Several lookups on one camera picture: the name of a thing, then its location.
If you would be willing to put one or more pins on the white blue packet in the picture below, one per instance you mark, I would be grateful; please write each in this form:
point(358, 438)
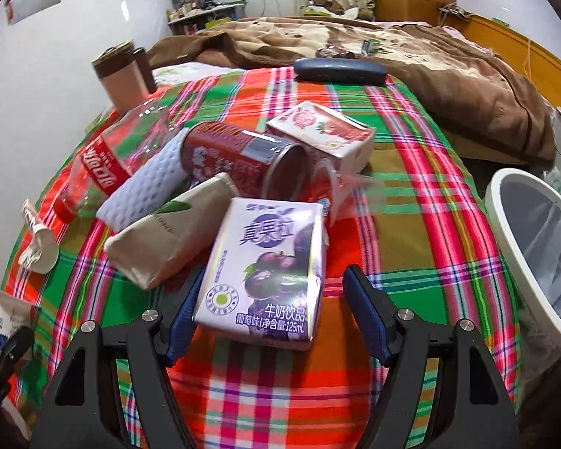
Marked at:
point(9, 313)

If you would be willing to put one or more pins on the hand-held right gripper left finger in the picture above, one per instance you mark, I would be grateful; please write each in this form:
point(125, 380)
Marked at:
point(184, 319)

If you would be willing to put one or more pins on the small green box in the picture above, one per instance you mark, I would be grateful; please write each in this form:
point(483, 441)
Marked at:
point(370, 46)

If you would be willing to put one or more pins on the cluttered shelf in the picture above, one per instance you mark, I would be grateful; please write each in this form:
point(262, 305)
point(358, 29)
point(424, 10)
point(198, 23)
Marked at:
point(201, 16)

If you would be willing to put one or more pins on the pink mug with brown lid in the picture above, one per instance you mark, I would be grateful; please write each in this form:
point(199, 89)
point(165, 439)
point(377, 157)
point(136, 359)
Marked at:
point(121, 84)

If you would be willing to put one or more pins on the white bed sheet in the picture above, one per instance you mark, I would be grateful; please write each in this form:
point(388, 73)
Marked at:
point(187, 74)

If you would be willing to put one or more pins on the white trash bin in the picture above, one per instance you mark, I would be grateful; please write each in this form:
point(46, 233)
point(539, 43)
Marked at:
point(509, 238)

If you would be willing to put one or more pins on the brown blanket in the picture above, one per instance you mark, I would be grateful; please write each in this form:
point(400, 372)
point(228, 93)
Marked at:
point(449, 79)

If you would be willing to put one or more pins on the plaid cloth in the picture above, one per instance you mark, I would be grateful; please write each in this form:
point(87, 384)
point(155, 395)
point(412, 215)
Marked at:
point(420, 252)

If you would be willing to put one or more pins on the crumpled white paper wrapper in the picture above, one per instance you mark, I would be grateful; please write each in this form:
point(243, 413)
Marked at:
point(39, 243)

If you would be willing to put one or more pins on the clear red-label plastic bottle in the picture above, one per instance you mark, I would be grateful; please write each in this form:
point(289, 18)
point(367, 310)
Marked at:
point(103, 159)

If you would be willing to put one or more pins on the wooden headboard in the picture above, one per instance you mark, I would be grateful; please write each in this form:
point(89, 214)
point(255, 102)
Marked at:
point(523, 51)

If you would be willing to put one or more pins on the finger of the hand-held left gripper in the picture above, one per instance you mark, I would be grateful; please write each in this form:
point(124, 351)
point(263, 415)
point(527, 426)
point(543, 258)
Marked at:
point(7, 353)

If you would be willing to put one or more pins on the red drink can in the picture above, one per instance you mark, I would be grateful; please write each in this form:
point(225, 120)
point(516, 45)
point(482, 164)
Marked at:
point(224, 154)

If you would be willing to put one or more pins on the clear plastic cup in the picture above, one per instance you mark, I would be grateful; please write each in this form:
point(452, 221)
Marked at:
point(355, 191)

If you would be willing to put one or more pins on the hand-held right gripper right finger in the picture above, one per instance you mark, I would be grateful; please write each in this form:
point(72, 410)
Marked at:
point(362, 308)

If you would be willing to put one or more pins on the beige paper pouch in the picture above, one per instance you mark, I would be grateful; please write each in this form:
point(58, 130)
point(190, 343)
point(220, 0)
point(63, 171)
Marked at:
point(168, 238)

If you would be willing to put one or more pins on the white foam fruit net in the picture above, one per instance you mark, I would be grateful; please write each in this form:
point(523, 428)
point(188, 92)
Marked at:
point(140, 187)

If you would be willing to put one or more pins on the brown teddy bear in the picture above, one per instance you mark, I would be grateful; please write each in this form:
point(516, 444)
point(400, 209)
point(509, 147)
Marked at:
point(322, 0)

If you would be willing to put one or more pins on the purple grape milk carton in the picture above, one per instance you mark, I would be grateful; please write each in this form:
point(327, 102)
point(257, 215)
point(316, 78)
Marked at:
point(262, 266)

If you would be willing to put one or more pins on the dark blue glasses case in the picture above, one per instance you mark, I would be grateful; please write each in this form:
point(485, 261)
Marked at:
point(341, 71)

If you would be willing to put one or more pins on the strawberry milk carton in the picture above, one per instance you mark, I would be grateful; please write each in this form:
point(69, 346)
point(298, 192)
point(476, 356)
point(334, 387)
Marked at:
point(318, 126)

